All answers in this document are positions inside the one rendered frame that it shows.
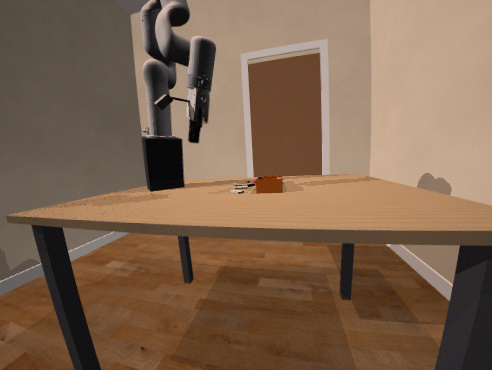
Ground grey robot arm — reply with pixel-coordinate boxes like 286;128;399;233
141;0;216;139

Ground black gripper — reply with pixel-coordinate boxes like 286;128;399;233
186;85;211;143

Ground orange three-compartment bin rack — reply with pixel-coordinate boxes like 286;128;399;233
256;175;282;193

